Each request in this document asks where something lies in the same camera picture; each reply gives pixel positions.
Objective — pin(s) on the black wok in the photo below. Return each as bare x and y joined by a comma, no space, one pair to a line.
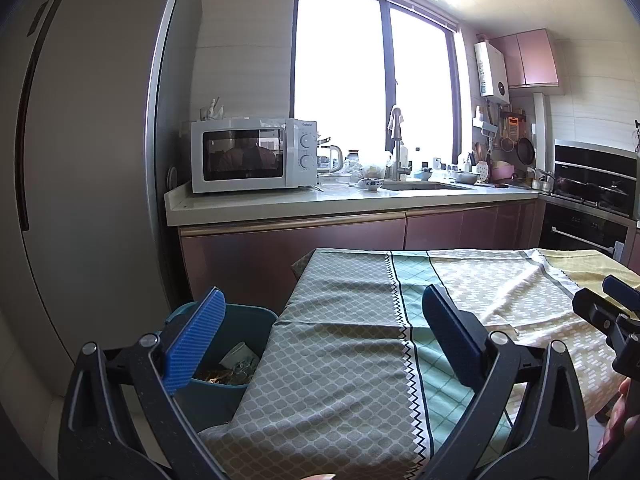
570,188

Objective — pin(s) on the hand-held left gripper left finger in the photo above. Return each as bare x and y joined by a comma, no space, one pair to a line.
195,340

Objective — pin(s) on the dotted white paper cup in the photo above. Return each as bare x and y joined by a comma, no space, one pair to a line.
240,355

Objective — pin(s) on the blue patterned bowl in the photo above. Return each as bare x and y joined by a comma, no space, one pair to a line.
372,184

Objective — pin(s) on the glass electric kettle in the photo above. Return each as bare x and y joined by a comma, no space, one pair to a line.
330,157

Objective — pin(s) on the white bowl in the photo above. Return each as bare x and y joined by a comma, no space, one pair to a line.
463,176

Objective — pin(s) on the black cooking pot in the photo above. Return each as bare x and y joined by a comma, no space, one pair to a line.
614,195

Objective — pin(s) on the white kitchen countertop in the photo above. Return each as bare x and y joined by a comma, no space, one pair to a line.
250,205

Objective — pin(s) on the white microwave oven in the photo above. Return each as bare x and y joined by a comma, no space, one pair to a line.
240,160

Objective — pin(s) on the pink base cabinets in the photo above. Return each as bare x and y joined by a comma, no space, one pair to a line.
300,250

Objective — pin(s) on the blue plastic bin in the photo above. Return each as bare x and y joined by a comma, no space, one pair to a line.
240,320

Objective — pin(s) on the black range hood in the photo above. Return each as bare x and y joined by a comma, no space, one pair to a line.
595,157

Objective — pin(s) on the steel kitchen sink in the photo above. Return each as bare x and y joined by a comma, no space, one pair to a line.
425,186

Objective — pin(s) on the light blue wall rack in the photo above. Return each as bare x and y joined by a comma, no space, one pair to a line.
485,129

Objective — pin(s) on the patterned green tablecloth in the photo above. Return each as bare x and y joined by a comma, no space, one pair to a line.
340,360

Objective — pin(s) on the brown snack wrapper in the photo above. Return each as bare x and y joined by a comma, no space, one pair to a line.
215,376

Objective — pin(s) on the clear plastic container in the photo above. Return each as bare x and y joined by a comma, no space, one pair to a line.
371,167

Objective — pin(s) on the yellow towel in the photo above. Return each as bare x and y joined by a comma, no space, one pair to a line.
585,265

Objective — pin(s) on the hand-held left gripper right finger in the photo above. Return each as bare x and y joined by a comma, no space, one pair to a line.
450,345

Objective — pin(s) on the white soap bottle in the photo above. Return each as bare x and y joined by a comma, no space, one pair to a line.
403,157

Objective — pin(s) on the white water heater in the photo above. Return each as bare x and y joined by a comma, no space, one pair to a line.
492,72

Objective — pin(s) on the black frying pan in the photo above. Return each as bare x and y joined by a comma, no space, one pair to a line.
525,151

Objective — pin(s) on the steel kitchen faucet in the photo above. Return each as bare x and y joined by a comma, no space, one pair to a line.
397,165

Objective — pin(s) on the pink pot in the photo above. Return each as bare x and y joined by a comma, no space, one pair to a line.
502,172

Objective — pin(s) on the person's right hand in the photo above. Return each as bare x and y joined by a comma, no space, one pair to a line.
615,425

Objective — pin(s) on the grey refrigerator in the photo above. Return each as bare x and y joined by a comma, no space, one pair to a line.
90,160

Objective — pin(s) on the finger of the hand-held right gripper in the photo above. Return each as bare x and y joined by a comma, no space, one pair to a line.
597,310
625,292

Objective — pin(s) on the dark framed window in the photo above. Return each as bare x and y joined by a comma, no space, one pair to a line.
340,60

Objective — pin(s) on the white dotted utensil holder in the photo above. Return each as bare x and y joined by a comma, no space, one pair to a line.
482,171

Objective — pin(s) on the pink wall cabinet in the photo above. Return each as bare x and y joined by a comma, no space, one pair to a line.
530,60

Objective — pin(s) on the glass food container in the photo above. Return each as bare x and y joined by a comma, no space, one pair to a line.
335,179

